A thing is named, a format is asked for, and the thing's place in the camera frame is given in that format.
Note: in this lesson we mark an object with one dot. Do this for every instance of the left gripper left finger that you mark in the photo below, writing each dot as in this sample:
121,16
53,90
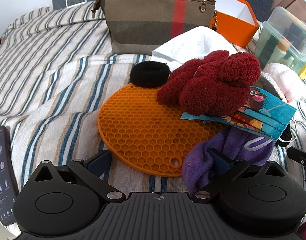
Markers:
88,172

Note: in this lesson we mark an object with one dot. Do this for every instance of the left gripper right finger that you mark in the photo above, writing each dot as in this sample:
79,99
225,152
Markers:
226,170

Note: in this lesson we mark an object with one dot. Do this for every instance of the purple plush cloth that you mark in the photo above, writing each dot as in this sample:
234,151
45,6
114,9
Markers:
201,162

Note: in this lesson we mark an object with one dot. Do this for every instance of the blue printed face mask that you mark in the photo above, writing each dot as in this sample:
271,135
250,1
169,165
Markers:
263,113

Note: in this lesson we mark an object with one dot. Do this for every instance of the pink fluffy cloth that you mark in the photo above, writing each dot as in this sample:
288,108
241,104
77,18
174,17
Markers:
287,80

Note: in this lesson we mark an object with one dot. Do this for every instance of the dark red plush toy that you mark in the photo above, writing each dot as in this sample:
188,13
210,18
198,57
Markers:
217,85

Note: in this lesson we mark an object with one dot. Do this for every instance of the white cloth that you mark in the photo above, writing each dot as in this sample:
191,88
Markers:
193,44

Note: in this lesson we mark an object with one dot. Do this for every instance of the orange silicone honeycomb mat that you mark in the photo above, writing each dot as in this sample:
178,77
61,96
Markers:
148,136

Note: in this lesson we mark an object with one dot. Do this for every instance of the black smartphone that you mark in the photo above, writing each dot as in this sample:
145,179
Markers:
8,185

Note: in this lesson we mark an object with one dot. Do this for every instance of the striped bed cover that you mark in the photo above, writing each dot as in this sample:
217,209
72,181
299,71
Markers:
57,69

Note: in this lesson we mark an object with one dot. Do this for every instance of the black fluffy scrunchie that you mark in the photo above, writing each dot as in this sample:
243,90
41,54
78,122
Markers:
149,74

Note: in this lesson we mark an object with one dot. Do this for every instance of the clear plastic storage container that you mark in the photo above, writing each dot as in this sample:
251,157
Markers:
283,40

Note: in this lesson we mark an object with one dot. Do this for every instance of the brown striped zip pouch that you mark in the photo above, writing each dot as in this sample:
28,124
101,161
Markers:
140,26

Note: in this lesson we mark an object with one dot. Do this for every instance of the orange cardboard box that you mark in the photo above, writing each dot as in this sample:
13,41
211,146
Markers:
236,21

